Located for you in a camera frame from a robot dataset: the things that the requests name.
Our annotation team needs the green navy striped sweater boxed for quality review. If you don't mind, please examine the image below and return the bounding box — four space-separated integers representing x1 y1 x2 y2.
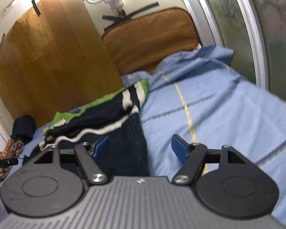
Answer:
38 79 149 177

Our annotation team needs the blue bed sheet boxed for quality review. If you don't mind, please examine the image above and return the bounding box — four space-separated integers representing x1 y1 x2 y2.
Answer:
0 44 286 229

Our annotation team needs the black folded garment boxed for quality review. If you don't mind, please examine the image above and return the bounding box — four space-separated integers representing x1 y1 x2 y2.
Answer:
11 115 36 145

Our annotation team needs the floral patterned cloth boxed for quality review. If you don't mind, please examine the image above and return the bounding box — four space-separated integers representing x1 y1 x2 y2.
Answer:
0 139 24 181

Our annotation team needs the wooden headboard panel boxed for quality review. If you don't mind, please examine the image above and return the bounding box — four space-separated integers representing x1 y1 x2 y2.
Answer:
0 0 122 126

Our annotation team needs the brown cushion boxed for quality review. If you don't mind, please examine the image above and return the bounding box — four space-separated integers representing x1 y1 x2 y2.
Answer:
102 7 201 76

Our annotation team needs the aluminium window frame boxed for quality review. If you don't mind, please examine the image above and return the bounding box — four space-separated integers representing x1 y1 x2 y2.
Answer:
183 0 286 101

